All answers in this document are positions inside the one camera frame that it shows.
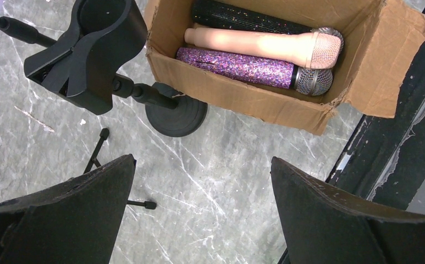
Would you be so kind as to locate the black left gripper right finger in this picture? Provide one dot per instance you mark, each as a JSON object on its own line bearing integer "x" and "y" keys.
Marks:
{"x": 324, "y": 224}

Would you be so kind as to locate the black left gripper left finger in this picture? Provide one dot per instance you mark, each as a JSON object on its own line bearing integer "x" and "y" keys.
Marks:
{"x": 76, "y": 221}

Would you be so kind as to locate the brown cardboard box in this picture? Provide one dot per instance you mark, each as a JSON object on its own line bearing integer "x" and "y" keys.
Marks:
{"x": 381, "y": 40}

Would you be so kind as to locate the purple glitter microphone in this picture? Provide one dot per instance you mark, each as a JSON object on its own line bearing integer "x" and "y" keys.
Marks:
{"x": 258, "y": 70}

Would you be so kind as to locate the pink peach microphone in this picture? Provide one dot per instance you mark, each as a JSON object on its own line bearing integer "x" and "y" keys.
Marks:
{"x": 314, "y": 50}

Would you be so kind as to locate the black glitter microphone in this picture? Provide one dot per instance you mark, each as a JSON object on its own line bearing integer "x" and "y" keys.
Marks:
{"x": 214, "y": 14}

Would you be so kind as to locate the black round-base clip stand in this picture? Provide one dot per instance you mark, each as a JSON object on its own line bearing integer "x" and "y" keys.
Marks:
{"x": 82, "y": 65}

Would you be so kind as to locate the black tripod shock-mount stand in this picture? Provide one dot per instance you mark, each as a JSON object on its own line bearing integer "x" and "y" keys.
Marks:
{"x": 93, "y": 161}

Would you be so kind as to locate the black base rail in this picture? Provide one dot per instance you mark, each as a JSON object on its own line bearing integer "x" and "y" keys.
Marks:
{"x": 384, "y": 160}

